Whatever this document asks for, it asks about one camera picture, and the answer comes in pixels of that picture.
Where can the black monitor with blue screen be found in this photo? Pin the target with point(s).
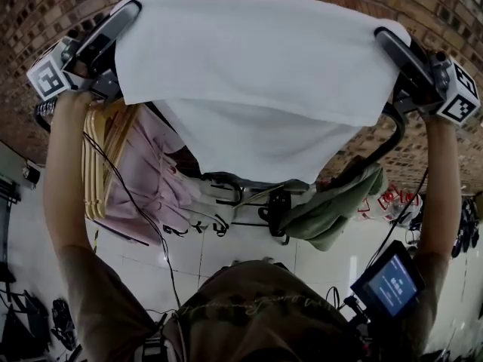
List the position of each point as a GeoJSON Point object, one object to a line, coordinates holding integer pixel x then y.
{"type": "Point", "coordinates": [392, 283]}

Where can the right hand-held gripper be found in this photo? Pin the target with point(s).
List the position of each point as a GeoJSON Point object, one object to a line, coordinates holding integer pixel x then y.
{"type": "Point", "coordinates": [460, 98]}

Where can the person's left forearm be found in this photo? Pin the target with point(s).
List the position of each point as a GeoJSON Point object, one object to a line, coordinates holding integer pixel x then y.
{"type": "Point", "coordinates": [66, 164]}

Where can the person's right forearm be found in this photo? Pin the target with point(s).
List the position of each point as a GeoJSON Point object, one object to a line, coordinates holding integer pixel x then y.
{"type": "Point", "coordinates": [439, 187]}

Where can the black tangled gear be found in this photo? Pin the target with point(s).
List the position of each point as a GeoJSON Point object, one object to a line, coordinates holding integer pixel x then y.
{"type": "Point", "coordinates": [64, 323]}

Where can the person's olive shirt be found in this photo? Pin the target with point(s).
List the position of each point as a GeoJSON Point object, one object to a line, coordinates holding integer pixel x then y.
{"type": "Point", "coordinates": [241, 315]}

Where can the white cloth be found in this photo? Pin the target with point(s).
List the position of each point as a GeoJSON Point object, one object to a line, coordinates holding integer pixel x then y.
{"type": "Point", "coordinates": [249, 74]}

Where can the pink garment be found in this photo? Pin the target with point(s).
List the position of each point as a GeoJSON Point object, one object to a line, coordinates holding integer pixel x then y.
{"type": "Point", "coordinates": [147, 172]}

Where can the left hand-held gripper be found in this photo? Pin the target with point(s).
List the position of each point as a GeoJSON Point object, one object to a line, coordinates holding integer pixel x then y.
{"type": "Point", "coordinates": [47, 79]}

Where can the black monitor mount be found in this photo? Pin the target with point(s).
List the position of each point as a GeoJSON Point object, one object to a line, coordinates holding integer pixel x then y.
{"type": "Point", "coordinates": [358, 315]}

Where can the green garment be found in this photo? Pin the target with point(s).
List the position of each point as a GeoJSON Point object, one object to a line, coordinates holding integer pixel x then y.
{"type": "Point", "coordinates": [332, 209]}

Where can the bundle of wooden hangers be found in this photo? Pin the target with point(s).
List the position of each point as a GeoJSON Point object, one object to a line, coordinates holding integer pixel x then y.
{"type": "Point", "coordinates": [96, 164]}

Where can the black folded stand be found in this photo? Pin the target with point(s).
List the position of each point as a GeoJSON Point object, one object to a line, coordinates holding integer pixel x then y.
{"type": "Point", "coordinates": [22, 315]}

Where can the black chest-mounted device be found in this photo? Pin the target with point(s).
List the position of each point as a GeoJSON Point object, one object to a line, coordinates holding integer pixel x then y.
{"type": "Point", "coordinates": [158, 349]}

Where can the clear red-printed plastic bag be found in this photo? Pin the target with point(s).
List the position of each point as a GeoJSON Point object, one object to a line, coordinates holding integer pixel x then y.
{"type": "Point", "coordinates": [392, 202]}

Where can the black clothes rack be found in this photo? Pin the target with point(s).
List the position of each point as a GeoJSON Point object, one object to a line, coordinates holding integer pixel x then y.
{"type": "Point", "coordinates": [394, 134]}

